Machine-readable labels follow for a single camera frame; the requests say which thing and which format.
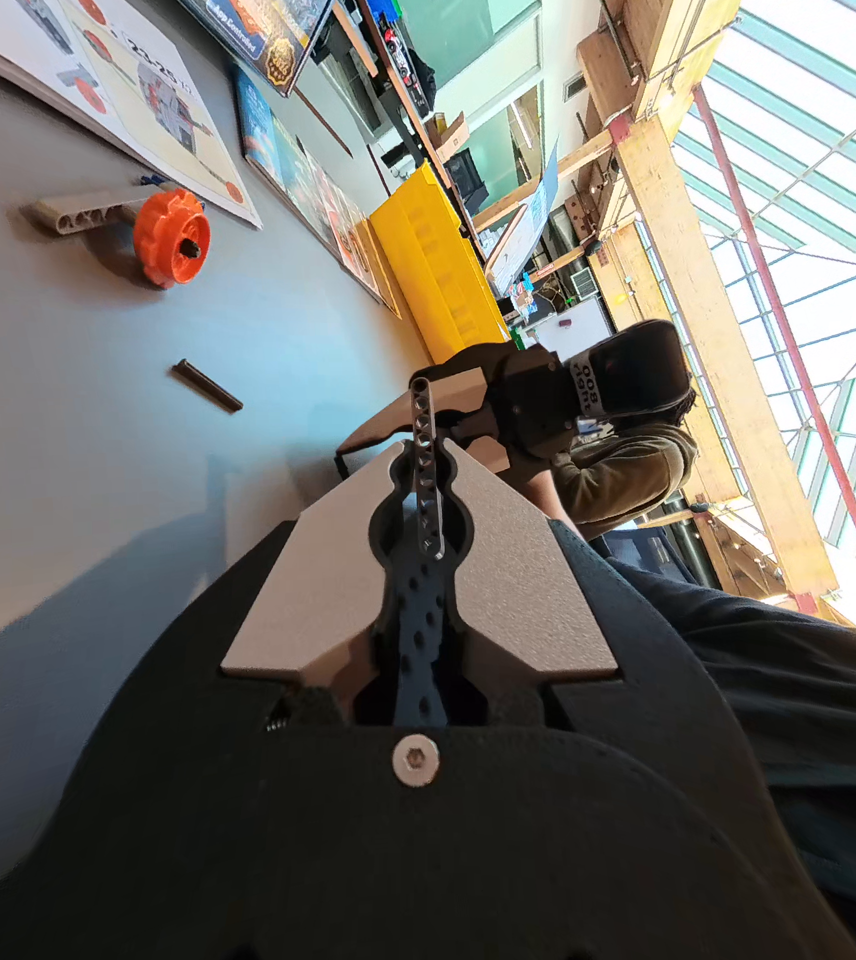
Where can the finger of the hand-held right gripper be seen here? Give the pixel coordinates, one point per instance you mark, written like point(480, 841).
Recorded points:
point(387, 424)
point(489, 454)

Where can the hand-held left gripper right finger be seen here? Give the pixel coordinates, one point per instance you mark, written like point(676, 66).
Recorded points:
point(529, 600)

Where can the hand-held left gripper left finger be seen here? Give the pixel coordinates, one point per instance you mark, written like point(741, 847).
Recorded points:
point(308, 592)

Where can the thin grey holed beam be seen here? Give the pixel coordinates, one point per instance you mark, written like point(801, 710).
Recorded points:
point(426, 465)

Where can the person's right forearm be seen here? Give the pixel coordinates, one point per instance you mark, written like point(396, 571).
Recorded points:
point(758, 652)

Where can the whiteboard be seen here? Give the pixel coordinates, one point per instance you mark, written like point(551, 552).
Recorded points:
point(578, 326)

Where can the black studded panel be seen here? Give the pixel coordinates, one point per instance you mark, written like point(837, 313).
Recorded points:
point(420, 660)

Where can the yellow plastic bin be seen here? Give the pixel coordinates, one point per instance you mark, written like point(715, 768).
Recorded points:
point(435, 270)

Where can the blue white board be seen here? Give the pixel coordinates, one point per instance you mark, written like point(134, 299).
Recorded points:
point(529, 225)

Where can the black axle rod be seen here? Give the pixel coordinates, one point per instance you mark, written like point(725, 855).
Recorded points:
point(207, 385)

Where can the wooden roof beam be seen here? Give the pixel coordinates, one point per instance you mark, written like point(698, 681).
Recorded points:
point(698, 315)

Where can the black monitor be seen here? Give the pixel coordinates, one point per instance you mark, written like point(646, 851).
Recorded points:
point(467, 180)

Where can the printed flat box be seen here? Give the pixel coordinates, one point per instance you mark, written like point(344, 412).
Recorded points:
point(300, 180)

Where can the orange gear wheel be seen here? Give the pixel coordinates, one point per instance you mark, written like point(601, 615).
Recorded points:
point(165, 240)

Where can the cluttered wooden shelf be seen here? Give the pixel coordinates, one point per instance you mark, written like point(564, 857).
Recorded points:
point(405, 82)

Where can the light grey long holed beam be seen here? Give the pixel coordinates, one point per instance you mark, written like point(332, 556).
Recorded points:
point(83, 212)

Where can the blue robot kit box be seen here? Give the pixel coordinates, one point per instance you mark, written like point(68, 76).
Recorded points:
point(263, 37)

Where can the open instruction booklet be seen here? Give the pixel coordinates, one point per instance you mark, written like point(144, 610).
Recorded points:
point(135, 90)

